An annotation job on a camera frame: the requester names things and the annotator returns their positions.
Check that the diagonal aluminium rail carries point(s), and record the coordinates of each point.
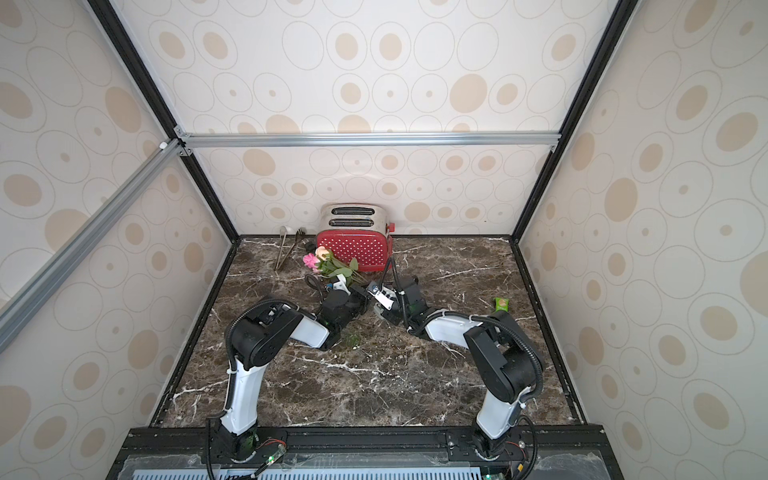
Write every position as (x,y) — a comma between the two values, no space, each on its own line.
(22,308)

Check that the green snack packet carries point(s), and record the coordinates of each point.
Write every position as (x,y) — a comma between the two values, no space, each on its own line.
(501,304)

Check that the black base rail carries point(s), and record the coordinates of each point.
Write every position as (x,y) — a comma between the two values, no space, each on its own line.
(526,451)

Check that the red polka dot toaster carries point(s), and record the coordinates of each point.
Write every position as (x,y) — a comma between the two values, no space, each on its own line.
(357,231)

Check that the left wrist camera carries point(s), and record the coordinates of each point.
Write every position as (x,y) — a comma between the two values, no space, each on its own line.
(341,284)

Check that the white tape dispenser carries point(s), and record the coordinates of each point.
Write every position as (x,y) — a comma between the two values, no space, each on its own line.
(384,297)

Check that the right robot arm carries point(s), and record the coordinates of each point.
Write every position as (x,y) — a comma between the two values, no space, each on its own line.
(507,360)

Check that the horizontal aluminium rail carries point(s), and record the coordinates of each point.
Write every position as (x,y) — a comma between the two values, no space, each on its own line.
(376,139)

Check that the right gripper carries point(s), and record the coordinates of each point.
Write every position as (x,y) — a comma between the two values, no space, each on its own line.
(397,291)

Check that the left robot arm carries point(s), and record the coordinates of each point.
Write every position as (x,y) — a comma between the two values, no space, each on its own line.
(255,338)

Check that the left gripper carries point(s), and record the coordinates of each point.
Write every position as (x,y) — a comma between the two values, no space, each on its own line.
(359,293)

